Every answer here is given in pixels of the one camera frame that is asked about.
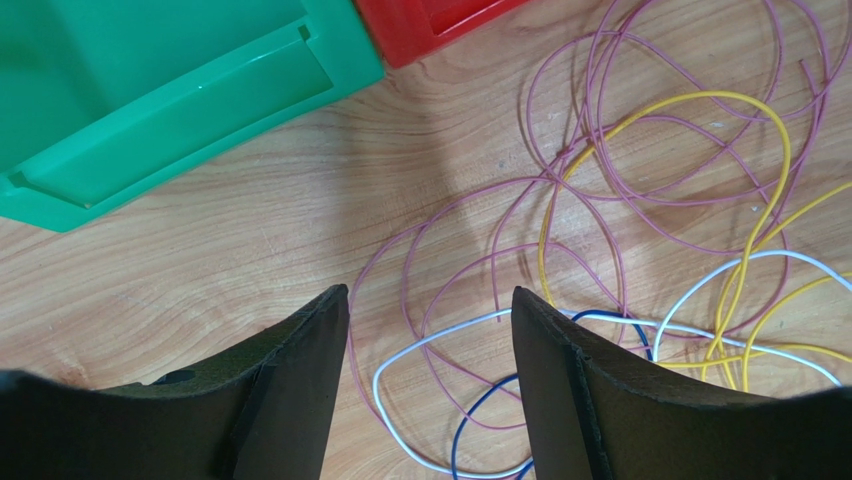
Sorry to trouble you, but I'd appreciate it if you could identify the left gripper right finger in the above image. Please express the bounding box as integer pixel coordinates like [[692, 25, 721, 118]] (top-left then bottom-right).
[[511, 287, 851, 479]]

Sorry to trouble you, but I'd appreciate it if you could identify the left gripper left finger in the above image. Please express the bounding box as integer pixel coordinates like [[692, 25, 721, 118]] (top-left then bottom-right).
[[1, 285, 350, 479]]

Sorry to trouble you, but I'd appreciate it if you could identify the left green plastic bin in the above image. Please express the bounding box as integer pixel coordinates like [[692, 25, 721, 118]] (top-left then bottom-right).
[[1, 1, 384, 232]]

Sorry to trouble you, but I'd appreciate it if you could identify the red plastic bin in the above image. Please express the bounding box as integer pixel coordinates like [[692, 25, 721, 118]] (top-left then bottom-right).
[[354, 0, 527, 68]]

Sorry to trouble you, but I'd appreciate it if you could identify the dark blue cable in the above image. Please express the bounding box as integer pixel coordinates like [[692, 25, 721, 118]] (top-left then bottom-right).
[[450, 309, 655, 480]]

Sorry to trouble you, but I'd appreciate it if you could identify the pink cable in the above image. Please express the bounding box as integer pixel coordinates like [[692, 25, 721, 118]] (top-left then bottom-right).
[[347, 0, 835, 471]]

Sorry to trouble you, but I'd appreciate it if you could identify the yellow cable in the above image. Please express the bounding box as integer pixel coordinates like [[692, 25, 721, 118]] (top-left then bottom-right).
[[537, 91, 852, 394]]

